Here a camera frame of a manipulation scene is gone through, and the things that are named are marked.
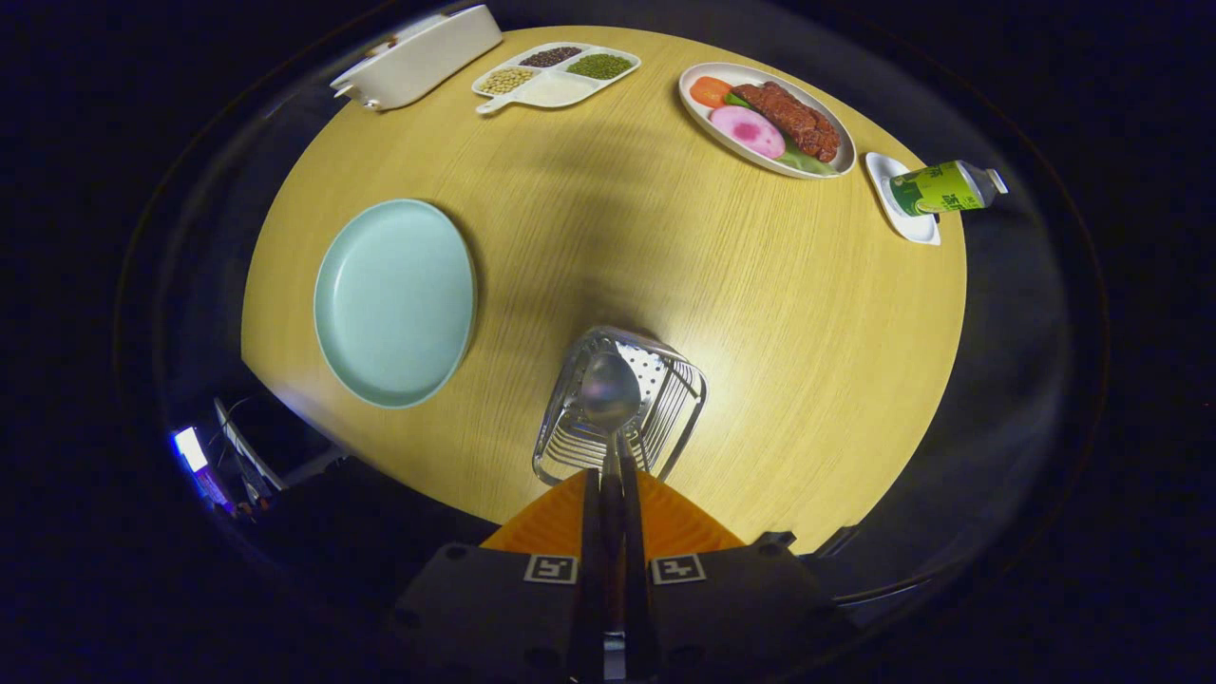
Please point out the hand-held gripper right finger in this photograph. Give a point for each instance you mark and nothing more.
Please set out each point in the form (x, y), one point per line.
(741, 613)

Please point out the white divided dish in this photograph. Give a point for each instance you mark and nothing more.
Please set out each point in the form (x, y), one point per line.
(560, 90)

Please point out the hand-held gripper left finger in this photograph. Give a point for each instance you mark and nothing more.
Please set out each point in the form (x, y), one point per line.
(494, 613)

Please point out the green beans pile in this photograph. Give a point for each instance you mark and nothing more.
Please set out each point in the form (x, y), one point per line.
(599, 66)

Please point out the lit screen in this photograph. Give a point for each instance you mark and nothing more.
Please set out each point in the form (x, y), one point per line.
(190, 448)

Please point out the small white dish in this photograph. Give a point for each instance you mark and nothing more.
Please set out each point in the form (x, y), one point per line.
(888, 185)

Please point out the pink radish slice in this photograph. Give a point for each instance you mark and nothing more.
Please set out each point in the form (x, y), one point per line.
(748, 131)

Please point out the dark beans pile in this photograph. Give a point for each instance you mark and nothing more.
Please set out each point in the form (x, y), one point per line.
(551, 56)

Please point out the orange carrot slice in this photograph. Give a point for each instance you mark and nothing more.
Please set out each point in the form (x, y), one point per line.
(709, 91)

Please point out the white grains pile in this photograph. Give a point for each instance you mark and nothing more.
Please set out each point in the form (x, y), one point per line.
(560, 89)

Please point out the brown meat piece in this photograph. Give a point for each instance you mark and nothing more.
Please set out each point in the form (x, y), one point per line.
(788, 119)

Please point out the white oval food plate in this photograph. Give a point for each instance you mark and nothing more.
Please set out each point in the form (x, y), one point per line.
(703, 119)

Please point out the white toaster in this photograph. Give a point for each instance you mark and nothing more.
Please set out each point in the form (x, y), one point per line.
(418, 57)

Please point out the green lettuce leaf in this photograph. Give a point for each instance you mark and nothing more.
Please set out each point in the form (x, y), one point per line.
(807, 164)

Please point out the green bottle with white cap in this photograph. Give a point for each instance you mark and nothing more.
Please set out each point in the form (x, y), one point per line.
(936, 188)

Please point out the teal round plate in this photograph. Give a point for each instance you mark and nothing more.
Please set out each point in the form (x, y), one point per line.
(394, 304)

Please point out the yellow beans pile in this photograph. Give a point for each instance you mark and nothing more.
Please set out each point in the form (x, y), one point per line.
(506, 80)

